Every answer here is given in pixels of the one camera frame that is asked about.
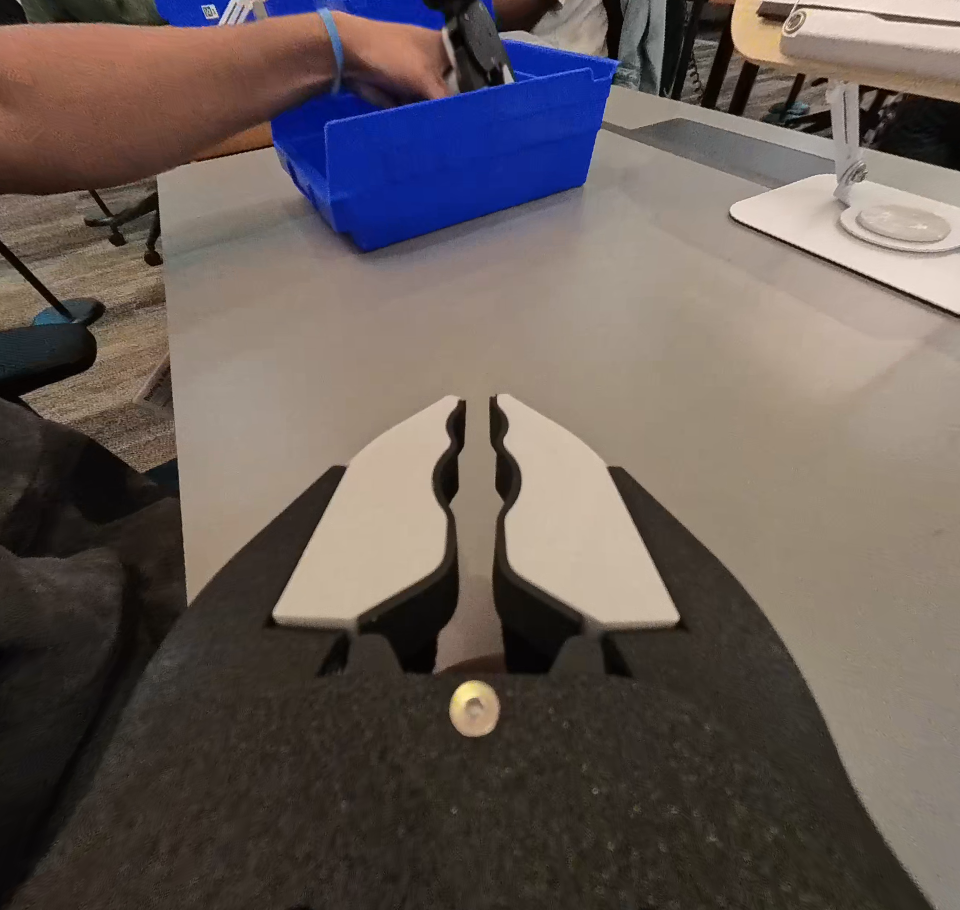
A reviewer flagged wooden stand board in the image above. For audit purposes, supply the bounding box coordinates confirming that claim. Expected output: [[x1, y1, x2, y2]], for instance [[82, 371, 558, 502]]
[[731, 0, 960, 106]]

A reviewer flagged denim jacket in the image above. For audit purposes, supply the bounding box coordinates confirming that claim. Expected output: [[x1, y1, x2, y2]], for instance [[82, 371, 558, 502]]
[[615, 0, 670, 99]]

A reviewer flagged grey desk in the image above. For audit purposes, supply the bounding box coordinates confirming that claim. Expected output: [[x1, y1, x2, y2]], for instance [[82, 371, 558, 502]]
[[157, 85, 960, 910]]

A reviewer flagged blue shoe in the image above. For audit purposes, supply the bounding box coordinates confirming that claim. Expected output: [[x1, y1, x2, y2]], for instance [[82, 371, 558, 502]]
[[32, 295, 108, 328]]

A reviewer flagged person's left forearm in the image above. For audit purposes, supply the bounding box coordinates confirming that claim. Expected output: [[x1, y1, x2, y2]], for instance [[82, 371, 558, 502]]
[[0, 12, 336, 196]]

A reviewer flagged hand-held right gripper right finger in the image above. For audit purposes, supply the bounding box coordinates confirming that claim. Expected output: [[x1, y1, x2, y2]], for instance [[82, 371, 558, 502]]
[[489, 394, 683, 673]]

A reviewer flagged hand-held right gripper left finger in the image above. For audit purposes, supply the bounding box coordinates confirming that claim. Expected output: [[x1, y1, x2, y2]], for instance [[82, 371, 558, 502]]
[[271, 394, 468, 673]]

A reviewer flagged blue wristband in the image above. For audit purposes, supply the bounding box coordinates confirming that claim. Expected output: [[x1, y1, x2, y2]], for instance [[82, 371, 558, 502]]
[[315, 6, 348, 99]]

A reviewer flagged person's left hand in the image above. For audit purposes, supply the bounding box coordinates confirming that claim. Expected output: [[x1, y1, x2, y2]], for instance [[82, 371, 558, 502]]
[[339, 12, 456, 109]]

